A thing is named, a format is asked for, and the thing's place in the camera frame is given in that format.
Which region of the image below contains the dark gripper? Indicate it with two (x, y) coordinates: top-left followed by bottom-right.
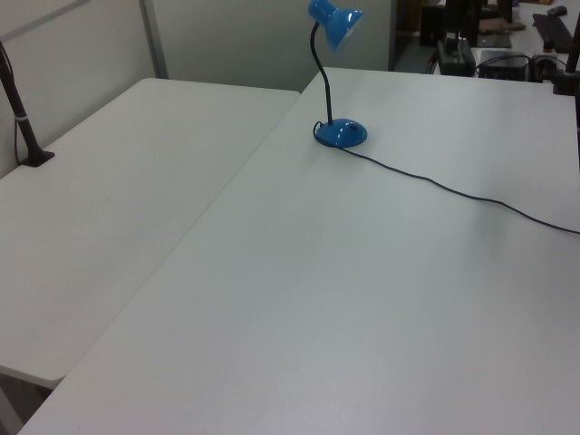
(446, 20), (469, 55)

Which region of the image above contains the blue gooseneck desk lamp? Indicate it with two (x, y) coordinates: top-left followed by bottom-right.
(307, 0), (369, 149)

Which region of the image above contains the black box with green light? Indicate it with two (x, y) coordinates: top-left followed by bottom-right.
(436, 39), (478, 76)

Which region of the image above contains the brown cloth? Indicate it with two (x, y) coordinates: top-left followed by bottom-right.
(477, 17), (527, 36)

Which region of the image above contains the black electronics case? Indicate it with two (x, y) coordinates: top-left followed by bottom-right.
(475, 49), (532, 83)

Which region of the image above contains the black keyboard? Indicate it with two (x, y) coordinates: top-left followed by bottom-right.
(531, 12), (575, 52)

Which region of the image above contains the black camera stand with clamp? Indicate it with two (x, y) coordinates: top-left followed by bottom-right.
(549, 26), (580, 97)

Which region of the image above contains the black lamp power cord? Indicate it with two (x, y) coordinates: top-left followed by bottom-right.
(312, 120), (580, 236)

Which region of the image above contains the black camera stand with base plate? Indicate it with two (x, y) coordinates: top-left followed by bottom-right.
(0, 39), (56, 169)

